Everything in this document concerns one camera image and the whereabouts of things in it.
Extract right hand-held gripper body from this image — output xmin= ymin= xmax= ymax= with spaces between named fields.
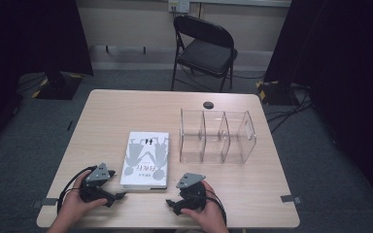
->
xmin=173 ymin=173 xmax=208 ymax=216

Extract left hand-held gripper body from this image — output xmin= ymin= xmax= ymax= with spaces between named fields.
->
xmin=79 ymin=162 xmax=117 ymax=209

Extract white book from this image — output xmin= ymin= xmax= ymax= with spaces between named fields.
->
xmin=119 ymin=130 xmax=171 ymax=192

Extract clear acrylic book organizer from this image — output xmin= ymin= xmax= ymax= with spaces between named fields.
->
xmin=179 ymin=108 xmax=257 ymax=165

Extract person's right hand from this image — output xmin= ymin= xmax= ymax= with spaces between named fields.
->
xmin=180 ymin=180 xmax=226 ymax=229

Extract person's left hand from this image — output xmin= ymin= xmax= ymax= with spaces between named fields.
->
xmin=58 ymin=171 xmax=109 ymax=221

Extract grey tape strip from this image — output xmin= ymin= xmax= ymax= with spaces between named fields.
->
xmin=31 ymin=197 xmax=59 ymax=209
xmin=280 ymin=194 xmax=303 ymax=205

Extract black stand base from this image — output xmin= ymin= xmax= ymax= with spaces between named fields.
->
xmin=31 ymin=71 xmax=85 ymax=101
xmin=255 ymin=80 xmax=295 ymax=107

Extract black folding chair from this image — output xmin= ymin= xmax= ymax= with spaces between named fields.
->
xmin=170 ymin=15 xmax=239 ymax=93

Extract black curtain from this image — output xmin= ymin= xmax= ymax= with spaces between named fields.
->
xmin=0 ymin=0 xmax=94 ymax=154
xmin=263 ymin=0 xmax=373 ymax=216

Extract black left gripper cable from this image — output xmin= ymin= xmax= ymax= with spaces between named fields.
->
xmin=56 ymin=165 xmax=97 ymax=216

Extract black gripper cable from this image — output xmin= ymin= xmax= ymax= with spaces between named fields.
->
xmin=56 ymin=165 xmax=97 ymax=216
xmin=203 ymin=188 xmax=228 ymax=227

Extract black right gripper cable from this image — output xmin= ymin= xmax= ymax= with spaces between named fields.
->
xmin=203 ymin=188 xmax=228 ymax=227

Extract black floor cables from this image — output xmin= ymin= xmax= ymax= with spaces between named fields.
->
xmin=265 ymin=83 xmax=315 ymax=134

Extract white wall socket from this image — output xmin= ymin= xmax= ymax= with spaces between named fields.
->
xmin=167 ymin=0 xmax=190 ymax=15

